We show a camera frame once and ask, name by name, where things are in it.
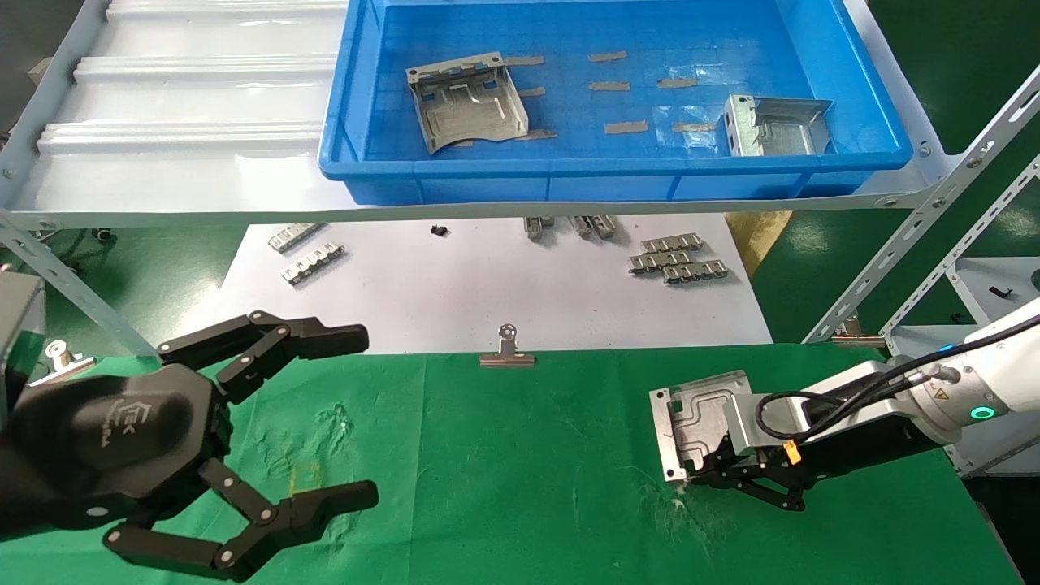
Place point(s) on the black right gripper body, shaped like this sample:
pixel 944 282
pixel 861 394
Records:
pixel 869 439

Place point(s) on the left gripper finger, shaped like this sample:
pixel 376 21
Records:
pixel 325 340
pixel 333 504

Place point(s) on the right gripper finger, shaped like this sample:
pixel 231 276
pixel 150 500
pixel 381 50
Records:
pixel 735 467
pixel 772 493

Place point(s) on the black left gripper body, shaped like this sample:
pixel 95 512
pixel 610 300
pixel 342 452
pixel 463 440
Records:
pixel 97 439

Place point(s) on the galvanized sheet metal bracket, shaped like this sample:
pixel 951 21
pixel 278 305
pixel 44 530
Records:
pixel 691 414
pixel 780 134
pixel 467 106

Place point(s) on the white paper sheet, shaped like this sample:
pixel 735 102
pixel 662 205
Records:
pixel 447 301

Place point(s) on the green cloth mat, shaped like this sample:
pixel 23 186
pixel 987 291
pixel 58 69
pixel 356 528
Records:
pixel 528 487

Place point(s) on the small black clip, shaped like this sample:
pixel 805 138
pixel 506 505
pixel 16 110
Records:
pixel 1001 290

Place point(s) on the black caster wheel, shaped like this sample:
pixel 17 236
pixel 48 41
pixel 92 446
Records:
pixel 102 236

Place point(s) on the white metal rack shelf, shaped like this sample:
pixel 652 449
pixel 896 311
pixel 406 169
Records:
pixel 203 162

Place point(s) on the white side shelving unit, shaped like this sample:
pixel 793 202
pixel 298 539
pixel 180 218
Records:
pixel 1016 272

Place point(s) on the blue plastic bin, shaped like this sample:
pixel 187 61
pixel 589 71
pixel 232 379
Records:
pixel 569 175

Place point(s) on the small metal rail piece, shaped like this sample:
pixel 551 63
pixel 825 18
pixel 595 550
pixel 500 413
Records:
pixel 695 272
pixel 604 227
pixel 580 226
pixel 536 227
pixel 296 236
pixel 660 261
pixel 313 264
pixel 671 242

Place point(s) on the slotted angle rack post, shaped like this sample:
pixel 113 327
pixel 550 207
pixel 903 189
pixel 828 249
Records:
pixel 81 297
pixel 894 246

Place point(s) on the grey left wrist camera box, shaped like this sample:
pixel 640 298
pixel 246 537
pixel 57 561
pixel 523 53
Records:
pixel 16 305

